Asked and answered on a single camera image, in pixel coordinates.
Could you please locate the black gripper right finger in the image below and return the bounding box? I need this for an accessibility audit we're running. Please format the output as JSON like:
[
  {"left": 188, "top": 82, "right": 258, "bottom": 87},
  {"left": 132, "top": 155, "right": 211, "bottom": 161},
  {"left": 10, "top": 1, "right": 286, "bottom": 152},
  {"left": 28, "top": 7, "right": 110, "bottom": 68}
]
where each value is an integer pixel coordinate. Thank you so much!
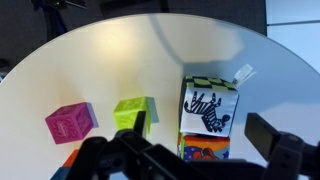
[{"left": 244, "top": 112, "right": 320, "bottom": 180}]

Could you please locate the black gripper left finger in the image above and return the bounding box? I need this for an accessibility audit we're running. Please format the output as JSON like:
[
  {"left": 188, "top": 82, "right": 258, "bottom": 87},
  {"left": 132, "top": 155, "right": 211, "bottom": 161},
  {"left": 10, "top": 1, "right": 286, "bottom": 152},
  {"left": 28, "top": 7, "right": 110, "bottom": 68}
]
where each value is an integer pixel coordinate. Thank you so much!
[{"left": 66, "top": 110, "right": 201, "bottom": 180}]

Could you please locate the zebra print fabric cube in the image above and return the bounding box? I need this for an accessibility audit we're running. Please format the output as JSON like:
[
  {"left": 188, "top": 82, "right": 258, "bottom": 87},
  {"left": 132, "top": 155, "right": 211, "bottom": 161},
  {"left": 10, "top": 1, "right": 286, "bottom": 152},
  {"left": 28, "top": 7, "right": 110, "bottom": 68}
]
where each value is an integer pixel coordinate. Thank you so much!
[{"left": 178, "top": 64, "right": 257, "bottom": 138}]

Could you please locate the orange foam cube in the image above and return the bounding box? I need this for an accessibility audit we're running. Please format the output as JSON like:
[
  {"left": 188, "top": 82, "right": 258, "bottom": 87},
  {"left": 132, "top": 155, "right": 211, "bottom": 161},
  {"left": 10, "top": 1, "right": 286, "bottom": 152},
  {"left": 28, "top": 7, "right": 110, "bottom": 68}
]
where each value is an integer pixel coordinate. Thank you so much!
[{"left": 62, "top": 148, "right": 80, "bottom": 168}]

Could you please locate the lime foam cube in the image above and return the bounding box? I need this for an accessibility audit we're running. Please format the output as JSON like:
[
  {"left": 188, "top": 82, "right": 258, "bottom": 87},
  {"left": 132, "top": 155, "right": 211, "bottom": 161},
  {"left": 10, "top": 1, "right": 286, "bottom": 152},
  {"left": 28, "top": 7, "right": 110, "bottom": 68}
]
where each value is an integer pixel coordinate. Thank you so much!
[{"left": 113, "top": 96, "right": 159, "bottom": 136}]

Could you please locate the magenta foam cube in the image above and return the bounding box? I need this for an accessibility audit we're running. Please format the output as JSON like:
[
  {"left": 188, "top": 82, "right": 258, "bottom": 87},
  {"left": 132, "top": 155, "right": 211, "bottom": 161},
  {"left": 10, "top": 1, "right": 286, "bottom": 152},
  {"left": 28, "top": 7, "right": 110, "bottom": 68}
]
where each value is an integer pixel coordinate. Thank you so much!
[{"left": 44, "top": 101, "right": 99, "bottom": 145}]

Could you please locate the orange purple fabric cube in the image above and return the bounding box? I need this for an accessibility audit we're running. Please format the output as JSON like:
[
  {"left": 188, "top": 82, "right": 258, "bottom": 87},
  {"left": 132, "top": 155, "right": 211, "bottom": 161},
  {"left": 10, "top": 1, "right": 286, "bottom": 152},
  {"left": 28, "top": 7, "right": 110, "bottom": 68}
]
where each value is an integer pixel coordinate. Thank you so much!
[{"left": 177, "top": 132, "right": 232, "bottom": 163}]

